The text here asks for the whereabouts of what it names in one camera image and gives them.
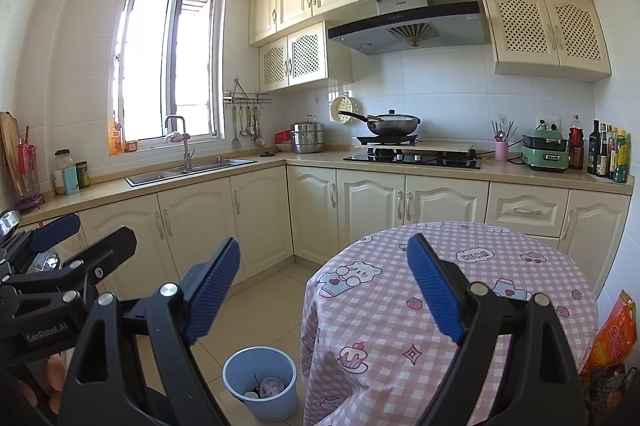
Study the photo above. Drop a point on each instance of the white wall socket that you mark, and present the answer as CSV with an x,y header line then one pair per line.
x,y
552,124

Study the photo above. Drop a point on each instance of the wooden cutting board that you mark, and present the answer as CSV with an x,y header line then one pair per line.
x,y
10,145

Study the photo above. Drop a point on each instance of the cream round colander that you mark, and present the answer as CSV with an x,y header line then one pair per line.
x,y
342,108

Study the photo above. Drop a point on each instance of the metal spatula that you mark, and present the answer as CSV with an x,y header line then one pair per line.
x,y
236,140

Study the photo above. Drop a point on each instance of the metal spoon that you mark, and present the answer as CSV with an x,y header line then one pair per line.
x,y
243,128
252,125

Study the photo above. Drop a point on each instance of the blue plastic waste bin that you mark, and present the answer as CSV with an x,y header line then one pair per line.
x,y
275,410

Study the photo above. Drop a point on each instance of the pink utensil holder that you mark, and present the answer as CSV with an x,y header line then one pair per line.
x,y
502,151

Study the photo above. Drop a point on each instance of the steel double sink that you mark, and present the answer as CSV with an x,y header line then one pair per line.
x,y
200,168

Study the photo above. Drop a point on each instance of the grey range hood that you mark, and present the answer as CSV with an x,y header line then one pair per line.
x,y
450,25

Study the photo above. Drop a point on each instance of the sliding kitchen window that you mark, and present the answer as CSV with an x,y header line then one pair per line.
x,y
150,65

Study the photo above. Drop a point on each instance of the steel steamer pot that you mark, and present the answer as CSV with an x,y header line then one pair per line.
x,y
307,138

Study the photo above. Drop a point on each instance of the person's left hand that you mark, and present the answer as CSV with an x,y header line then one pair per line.
x,y
55,373

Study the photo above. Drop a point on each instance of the orange plastic bottle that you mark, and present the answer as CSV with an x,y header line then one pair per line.
x,y
115,138

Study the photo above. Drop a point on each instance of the metal wall utensil rack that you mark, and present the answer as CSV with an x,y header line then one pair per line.
x,y
247,98

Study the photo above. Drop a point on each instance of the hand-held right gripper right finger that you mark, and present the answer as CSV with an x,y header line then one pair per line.
x,y
435,291

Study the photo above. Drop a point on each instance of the teal carton box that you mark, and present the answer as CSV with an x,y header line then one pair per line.
x,y
70,182

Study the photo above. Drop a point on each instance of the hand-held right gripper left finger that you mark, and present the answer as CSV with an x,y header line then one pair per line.
x,y
212,291

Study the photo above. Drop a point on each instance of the pink checked cartoon tablecloth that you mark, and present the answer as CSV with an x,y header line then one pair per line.
x,y
380,331

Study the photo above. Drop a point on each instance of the black glass gas hob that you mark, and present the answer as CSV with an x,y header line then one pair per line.
x,y
450,162

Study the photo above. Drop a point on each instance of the black wok with lid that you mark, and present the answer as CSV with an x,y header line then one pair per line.
x,y
395,124

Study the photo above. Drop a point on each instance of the red bowl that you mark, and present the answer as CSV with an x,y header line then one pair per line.
x,y
282,136

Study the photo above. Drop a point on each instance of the orange printed plastic bag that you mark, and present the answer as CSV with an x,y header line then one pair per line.
x,y
612,336

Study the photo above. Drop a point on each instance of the dark sauce bottle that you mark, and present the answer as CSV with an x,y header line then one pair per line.
x,y
603,155

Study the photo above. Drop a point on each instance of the green yellow oil bottle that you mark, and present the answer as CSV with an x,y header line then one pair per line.
x,y
621,158

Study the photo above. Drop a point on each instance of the small white rag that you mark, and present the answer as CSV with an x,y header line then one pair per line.
x,y
175,137

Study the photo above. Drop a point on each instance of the steel kitchen faucet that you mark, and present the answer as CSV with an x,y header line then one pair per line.
x,y
187,150

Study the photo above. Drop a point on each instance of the light wooden board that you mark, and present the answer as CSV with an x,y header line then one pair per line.
x,y
445,146

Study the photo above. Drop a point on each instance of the dark wine bottle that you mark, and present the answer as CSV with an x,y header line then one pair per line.
x,y
593,150

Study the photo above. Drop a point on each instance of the pale pink sauce bottle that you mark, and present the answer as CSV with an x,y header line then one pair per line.
x,y
611,150

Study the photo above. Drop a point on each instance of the dark patterned bag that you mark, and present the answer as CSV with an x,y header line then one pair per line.
x,y
607,398

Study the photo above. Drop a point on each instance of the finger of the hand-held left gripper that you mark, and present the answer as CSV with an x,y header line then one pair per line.
x,y
55,231
107,251

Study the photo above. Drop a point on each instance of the cream lower kitchen cabinets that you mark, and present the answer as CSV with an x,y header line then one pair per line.
x,y
200,226

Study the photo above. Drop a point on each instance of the green electric cooker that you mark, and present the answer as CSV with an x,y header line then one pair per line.
x,y
545,155

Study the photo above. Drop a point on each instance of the lattice door wall cabinet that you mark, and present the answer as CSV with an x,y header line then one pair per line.
x,y
305,55
545,35

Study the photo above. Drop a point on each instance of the metal ladle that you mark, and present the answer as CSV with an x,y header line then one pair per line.
x,y
259,139

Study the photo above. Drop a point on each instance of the black burner stand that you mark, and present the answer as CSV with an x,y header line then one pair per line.
x,y
375,139

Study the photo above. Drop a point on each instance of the green tin can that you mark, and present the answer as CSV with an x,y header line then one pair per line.
x,y
82,176

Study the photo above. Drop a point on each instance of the glass jar white lid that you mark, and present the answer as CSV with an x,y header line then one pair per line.
x,y
62,159

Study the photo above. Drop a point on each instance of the brown sauce jar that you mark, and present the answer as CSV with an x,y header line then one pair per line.
x,y
577,158

